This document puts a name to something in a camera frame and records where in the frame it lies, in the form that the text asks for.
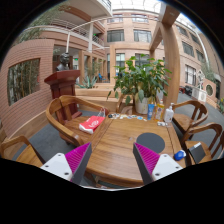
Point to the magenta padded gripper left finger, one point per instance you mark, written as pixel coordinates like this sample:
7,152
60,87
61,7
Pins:
70,166

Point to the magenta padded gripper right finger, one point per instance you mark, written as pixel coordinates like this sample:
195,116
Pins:
153,166

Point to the round grey mouse pad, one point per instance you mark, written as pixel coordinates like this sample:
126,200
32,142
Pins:
151,141

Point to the small white packet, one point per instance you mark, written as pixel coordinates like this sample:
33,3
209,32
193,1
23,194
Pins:
162,123

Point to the wooden chair near left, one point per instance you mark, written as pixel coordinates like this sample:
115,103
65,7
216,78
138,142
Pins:
21,150

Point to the wooden chair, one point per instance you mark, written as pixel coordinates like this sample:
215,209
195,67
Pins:
210,150
21,150

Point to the black notebook on chair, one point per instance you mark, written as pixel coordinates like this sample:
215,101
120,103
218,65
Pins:
197,152

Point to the yellow bottle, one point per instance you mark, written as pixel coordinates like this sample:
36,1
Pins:
159,111

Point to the wooden armchair left rear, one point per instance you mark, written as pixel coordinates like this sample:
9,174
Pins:
60,117

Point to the wooden armchair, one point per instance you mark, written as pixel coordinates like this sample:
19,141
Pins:
60,117
184,122

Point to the white pump bottle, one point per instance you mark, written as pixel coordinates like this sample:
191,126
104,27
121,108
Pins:
169,114

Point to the white plant pot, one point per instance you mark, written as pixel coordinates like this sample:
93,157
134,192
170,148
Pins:
141,106

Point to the blue tube bottle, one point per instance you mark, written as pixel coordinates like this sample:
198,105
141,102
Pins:
150,111

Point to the small items on table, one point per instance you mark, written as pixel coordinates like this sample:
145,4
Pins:
123,116

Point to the wooden armchair right rear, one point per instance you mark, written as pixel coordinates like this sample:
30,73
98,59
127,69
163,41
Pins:
184,122

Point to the wooden chair near right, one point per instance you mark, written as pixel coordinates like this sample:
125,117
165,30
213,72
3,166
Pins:
210,150

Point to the agave plant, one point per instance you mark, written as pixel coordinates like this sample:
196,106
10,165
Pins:
88,82

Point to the green potted plant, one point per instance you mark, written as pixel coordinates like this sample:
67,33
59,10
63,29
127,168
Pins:
137,82

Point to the dark bust statue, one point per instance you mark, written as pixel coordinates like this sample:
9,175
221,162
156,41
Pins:
64,61

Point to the red wooden pedestal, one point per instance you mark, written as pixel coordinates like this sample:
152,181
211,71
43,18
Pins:
62,82

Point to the wooden pergola post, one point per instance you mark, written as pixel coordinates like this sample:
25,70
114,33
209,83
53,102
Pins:
164,32

